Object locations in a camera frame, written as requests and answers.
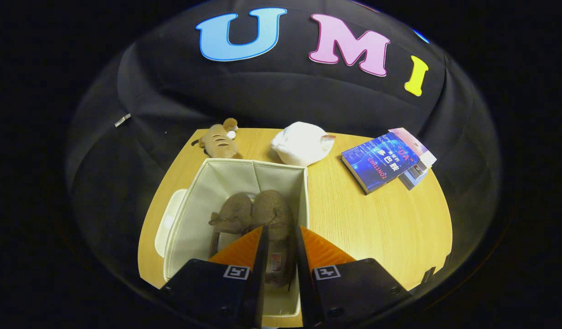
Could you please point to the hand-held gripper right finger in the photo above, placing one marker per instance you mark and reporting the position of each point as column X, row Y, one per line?
column 306, row 292

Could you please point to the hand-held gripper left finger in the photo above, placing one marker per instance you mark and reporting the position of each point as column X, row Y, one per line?
column 257, row 292

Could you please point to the brown fuzzy slipper shoe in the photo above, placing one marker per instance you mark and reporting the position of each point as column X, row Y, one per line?
column 235, row 210
column 276, row 210

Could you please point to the cream fabric storage box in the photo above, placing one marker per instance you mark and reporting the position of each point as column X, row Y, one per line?
column 208, row 192

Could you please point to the white plush toy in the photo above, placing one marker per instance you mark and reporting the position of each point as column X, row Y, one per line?
column 301, row 144

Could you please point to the blue cover book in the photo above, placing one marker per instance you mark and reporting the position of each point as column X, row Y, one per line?
column 377, row 160

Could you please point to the brown striped plush toy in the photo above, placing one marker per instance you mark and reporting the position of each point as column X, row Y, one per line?
column 219, row 142

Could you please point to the grey blue book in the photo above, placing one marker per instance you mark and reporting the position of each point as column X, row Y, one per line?
column 416, row 176

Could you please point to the black backdrop cloth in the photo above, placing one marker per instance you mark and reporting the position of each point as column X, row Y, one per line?
column 262, row 91

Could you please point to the silver metal clip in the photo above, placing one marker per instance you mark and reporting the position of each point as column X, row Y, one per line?
column 122, row 120

